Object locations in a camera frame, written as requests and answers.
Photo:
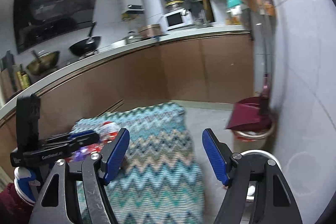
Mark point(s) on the olive oil bottle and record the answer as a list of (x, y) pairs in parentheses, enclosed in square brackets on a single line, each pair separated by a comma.
[(23, 77)]

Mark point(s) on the red snack wrapper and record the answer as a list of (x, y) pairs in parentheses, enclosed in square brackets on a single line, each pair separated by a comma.
[(92, 148)]

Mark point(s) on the brass coloured pot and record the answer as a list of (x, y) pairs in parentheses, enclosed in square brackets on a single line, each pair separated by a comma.
[(43, 63)]

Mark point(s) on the white microwave oven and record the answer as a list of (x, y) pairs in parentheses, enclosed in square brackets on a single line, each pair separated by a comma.
[(178, 19)]

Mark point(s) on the black range hood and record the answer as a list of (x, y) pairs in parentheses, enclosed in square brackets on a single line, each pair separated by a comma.
[(36, 21)]

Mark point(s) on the brown rice cooker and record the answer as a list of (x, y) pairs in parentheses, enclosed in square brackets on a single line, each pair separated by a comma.
[(150, 31)]

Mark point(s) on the zigzag knitted table cloth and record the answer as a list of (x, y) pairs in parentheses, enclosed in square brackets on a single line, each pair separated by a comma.
[(160, 180)]

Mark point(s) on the glass lidded pot on microwave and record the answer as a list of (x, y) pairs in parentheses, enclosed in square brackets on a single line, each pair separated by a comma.
[(173, 5)]

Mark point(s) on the beige trash bin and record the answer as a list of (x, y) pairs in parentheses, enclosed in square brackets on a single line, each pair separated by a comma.
[(249, 140)]

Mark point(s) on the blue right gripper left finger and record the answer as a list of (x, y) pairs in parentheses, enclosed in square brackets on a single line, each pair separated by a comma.
[(112, 155)]

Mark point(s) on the purple plastic wrapper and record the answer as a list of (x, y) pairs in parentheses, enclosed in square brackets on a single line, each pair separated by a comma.
[(80, 154)]

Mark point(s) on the black wok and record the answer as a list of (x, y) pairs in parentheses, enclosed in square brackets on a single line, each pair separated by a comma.
[(87, 45)]

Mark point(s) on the steel pot with lid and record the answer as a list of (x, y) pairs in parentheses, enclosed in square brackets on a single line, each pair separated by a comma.
[(132, 37)]

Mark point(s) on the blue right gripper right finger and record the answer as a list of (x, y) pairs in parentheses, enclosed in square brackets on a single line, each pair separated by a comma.
[(219, 155)]

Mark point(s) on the grey round trash bin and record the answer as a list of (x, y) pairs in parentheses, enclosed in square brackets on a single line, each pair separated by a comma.
[(256, 173)]

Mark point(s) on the dark red sleeve forearm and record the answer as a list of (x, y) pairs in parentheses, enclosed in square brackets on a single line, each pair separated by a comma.
[(12, 208)]

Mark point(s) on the dark red dustpan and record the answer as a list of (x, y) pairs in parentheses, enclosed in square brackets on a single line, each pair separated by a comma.
[(250, 114)]

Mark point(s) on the crushed red beer can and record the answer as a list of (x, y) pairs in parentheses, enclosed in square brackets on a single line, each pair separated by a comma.
[(108, 131)]

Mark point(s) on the left hand blue white glove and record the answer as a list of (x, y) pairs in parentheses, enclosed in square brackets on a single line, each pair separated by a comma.
[(23, 180)]

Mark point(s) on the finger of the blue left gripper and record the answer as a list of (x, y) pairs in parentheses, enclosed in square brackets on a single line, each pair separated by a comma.
[(81, 135)]

